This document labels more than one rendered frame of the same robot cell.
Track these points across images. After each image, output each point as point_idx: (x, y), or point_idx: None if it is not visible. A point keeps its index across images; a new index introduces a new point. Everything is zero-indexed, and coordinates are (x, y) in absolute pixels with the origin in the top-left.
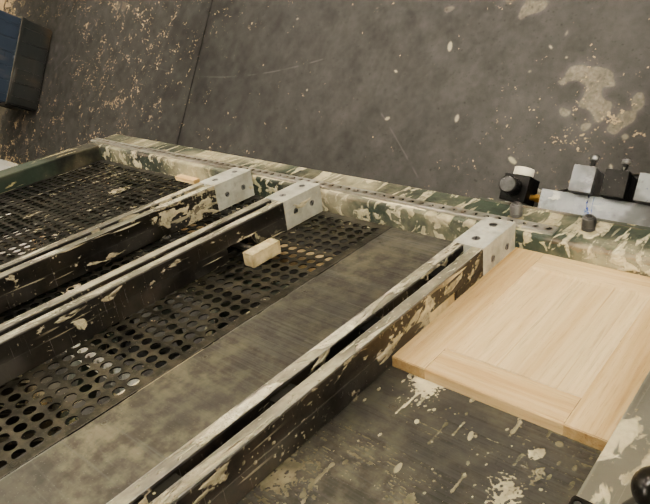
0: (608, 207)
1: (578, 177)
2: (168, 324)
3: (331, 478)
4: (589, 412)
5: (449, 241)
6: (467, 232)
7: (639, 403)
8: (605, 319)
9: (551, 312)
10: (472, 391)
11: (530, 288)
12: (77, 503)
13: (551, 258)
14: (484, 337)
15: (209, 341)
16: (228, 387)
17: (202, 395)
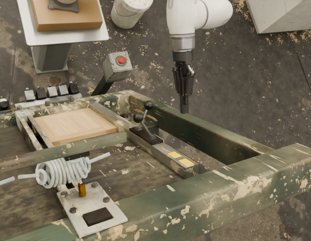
0: (41, 102)
1: (28, 94)
2: None
3: None
4: (106, 126)
5: None
6: (17, 114)
7: (114, 119)
8: (80, 118)
9: (66, 122)
10: (78, 137)
11: (51, 122)
12: (17, 209)
13: (45, 116)
14: (61, 131)
15: None
16: (4, 176)
17: None
